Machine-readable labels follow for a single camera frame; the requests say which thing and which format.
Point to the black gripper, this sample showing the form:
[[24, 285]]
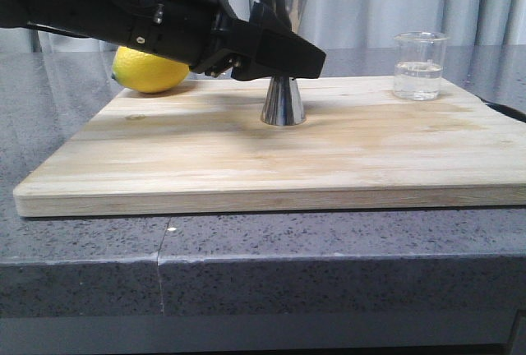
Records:
[[194, 32]]

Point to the steel double jigger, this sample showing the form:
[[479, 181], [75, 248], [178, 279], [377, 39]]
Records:
[[283, 105]]

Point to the grey curtain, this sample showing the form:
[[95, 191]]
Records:
[[390, 1]]

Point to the wooden cutting board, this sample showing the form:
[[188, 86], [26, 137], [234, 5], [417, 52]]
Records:
[[203, 148]]

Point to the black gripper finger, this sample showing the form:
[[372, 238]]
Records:
[[263, 16], [268, 53]]

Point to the small glass beaker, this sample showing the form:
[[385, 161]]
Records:
[[419, 68]]

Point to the yellow lemon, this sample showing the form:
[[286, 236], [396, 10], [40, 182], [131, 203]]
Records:
[[146, 73]]

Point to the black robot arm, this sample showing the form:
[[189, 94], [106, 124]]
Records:
[[15, 14]]

